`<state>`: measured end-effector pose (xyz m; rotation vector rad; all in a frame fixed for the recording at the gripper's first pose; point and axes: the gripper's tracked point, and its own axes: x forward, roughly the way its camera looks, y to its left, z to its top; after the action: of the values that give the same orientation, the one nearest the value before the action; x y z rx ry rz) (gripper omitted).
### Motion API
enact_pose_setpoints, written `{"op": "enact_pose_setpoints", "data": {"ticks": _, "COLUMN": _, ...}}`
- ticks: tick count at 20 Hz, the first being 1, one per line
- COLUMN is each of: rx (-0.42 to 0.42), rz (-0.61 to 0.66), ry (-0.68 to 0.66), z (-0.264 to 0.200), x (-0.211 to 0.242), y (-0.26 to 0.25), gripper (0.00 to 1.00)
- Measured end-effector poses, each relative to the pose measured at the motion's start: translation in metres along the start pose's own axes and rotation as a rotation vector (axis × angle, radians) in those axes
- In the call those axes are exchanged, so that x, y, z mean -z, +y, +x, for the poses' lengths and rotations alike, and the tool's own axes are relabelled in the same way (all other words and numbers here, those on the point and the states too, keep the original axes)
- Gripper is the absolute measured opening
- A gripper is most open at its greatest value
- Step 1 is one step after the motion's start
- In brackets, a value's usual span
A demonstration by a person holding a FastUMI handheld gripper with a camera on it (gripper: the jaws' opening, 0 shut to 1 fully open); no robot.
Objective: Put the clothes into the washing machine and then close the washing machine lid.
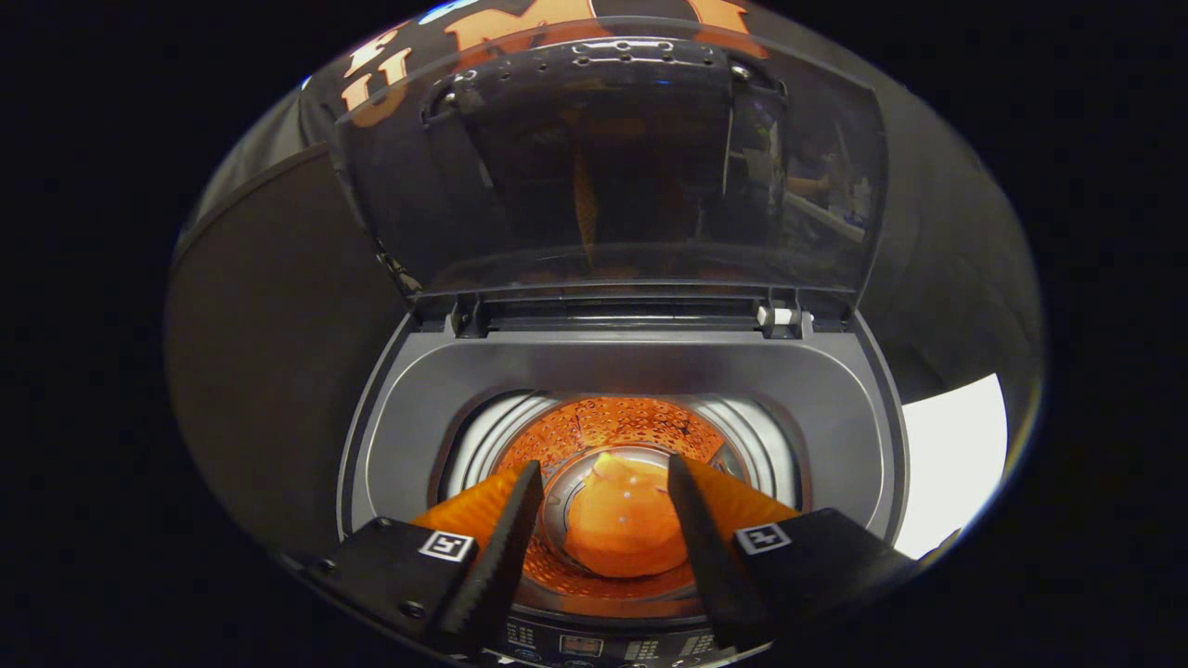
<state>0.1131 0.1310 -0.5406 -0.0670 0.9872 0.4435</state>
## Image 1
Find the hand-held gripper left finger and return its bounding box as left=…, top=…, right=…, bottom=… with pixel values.
left=308, top=460, right=545, bottom=652

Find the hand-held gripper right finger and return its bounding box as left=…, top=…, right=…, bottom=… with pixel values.
left=666, top=454, right=922, bottom=652

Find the yellow polo shirt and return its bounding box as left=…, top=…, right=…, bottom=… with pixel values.
left=562, top=452, right=688, bottom=579

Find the dark grey washing machine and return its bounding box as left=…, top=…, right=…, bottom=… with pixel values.
left=336, top=288, right=910, bottom=668

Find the tinted washing machine lid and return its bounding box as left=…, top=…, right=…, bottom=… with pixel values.
left=332, top=37, right=890, bottom=300

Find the stack of white boards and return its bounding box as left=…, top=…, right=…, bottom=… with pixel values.
left=896, top=373, right=1010, bottom=559

